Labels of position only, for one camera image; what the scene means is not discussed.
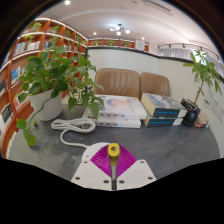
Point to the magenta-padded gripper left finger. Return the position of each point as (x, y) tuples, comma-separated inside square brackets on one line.
[(90, 175)]

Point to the tall plant in black pot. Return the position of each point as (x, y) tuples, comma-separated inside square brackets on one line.
[(190, 116)]

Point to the thick white book with face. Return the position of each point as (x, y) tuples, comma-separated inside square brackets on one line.
[(120, 106)]

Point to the dark blue-spined book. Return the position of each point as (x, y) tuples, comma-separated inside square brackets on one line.
[(163, 122)]

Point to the cluster ceiling lamp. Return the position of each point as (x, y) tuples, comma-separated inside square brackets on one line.
[(119, 30)]

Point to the yellow charger block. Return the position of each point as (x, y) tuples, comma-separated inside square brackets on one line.
[(113, 150)]

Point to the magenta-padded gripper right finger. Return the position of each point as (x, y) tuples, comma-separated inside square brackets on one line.
[(136, 174)]

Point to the white curtains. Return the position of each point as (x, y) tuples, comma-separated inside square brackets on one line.
[(173, 53)]

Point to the white wall socket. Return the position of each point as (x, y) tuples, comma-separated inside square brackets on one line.
[(217, 107), (207, 100)]

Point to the wooden bookshelf unit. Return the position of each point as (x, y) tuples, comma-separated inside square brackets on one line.
[(20, 46)]

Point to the pothos plant in white pot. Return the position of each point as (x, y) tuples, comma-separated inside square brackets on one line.
[(43, 76)]

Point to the thin white book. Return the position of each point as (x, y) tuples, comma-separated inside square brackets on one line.
[(120, 123)]

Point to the black track light rail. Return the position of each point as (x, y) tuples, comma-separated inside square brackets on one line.
[(180, 44)]

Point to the thick book with dark cover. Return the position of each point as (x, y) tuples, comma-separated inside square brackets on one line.
[(163, 104)]

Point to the tan leather chair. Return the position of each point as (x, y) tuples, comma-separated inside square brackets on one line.
[(116, 82), (155, 85)]

